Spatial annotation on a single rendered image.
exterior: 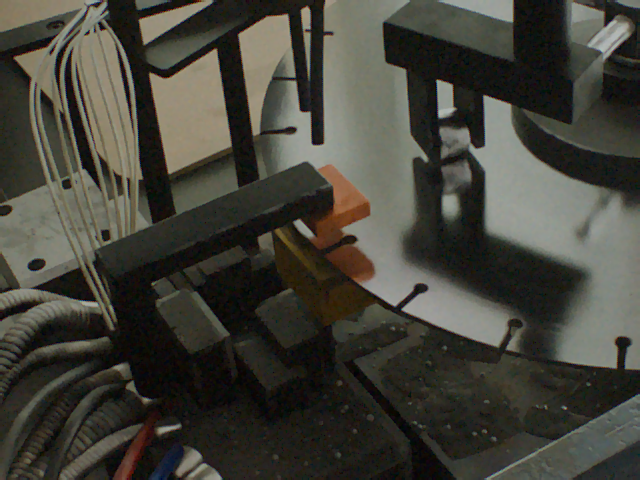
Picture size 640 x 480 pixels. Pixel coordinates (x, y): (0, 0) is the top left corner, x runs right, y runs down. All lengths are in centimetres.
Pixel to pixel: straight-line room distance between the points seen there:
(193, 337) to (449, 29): 16
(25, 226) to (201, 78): 35
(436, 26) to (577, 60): 6
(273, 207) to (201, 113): 46
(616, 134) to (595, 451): 21
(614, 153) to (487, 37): 8
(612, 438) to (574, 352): 9
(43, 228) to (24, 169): 29
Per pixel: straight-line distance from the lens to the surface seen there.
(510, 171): 55
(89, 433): 52
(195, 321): 54
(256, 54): 101
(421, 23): 52
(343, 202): 50
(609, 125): 56
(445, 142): 54
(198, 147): 92
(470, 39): 51
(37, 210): 67
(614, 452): 38
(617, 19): 55
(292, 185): 50
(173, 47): 71
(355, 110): 59
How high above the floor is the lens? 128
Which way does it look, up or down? 40 degrees down
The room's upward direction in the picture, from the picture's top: 7 degrees counter-clockwise
